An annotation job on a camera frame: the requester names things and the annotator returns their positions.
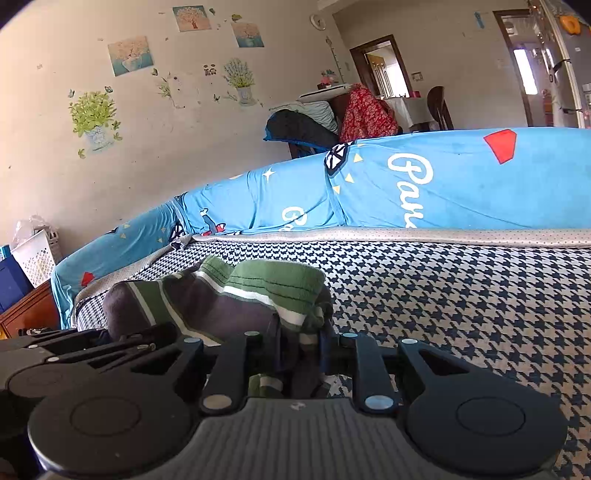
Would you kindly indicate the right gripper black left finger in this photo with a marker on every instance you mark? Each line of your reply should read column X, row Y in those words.
column 133, row 417

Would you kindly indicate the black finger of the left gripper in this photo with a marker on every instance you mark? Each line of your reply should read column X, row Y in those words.
column 61, row 342
column 58, row 374

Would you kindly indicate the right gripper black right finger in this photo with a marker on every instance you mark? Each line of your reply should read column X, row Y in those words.
column 462, row 420

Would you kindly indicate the green brown striped shirt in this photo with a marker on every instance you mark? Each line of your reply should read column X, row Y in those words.
column 288, row 303

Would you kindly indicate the brown wooden cabinet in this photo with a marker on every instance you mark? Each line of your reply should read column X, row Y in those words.
column 35, row 310

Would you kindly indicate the blue storage box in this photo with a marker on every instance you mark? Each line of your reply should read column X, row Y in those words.
column 14, row 284

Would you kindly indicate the white plastic basket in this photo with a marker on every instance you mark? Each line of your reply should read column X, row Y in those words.
column 38, row 256

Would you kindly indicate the houndstooth sofa seat cover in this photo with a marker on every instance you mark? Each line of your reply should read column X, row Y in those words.
column 516, row 303

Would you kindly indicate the blue cartoon sofa back cover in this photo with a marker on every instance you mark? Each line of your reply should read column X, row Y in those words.
column 522, row 178

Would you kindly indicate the red patterned cloth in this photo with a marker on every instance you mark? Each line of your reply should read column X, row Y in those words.
column 367, row 117

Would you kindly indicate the dark wooden chair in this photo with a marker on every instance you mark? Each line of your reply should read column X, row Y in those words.
column 441, row 119

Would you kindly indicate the dark blue jacket pile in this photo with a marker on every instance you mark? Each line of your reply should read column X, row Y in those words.
column 303, row 135

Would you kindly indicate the silver refrigerator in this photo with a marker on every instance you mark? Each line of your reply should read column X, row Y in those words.
column 568, row 64

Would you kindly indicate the orange toy on fridge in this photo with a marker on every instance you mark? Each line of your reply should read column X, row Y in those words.
column 570, row 24

